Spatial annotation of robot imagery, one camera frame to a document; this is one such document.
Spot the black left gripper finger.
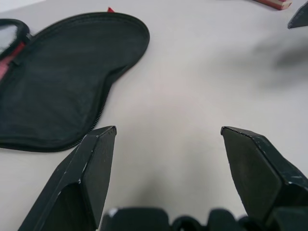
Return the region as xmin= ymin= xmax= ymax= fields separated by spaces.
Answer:
xmin=287 ymin=2 xmax=308 ymax=30
xmin=220 ymin=126 xmax=308 ymax=222
xmin=18 ymin=125 xmax=117 ymax=231

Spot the black zipper pouch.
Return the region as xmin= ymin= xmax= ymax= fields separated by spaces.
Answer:
xmin=0 ymin=7 xmax=151 ymax=153

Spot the pink wooden object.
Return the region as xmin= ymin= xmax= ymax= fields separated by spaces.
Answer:
xmin=251 ymin=0 xmax=293 ymax=10

